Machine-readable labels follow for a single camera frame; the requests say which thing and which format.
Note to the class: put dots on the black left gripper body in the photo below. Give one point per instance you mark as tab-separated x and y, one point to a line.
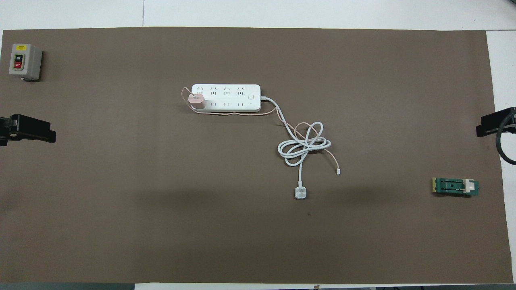
3	131

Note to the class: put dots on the pink charger adapter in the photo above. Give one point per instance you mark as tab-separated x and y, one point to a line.
197	101

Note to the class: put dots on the white power strip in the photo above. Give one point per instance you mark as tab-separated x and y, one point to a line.
225	98

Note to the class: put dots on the brown table mat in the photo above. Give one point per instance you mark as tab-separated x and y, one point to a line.
121	225

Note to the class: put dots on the grey on-off switch box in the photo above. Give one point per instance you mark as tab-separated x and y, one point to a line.
27	60

